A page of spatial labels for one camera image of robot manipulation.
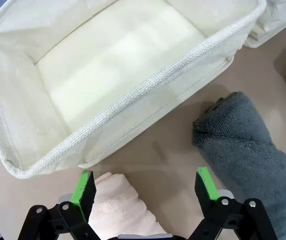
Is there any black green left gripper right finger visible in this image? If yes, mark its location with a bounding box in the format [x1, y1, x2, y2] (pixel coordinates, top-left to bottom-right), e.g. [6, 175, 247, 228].
[187, 166, 279, 240]

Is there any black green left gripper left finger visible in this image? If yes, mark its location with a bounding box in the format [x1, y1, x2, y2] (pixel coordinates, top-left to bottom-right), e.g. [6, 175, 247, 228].
[17, 169, 101, 240]

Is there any pink towel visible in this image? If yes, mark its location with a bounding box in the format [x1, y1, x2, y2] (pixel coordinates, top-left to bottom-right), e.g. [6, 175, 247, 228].
[87, 171, 166, 237]

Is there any gray towel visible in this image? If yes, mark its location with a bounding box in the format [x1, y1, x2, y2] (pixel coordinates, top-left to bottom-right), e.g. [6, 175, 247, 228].
[191, 91, 286, 240]

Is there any cream fabric basket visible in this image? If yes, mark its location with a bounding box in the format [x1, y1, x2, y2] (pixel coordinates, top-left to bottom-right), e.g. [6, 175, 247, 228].
[0, 0, 268, 180]
[242, 0, 286, 49]

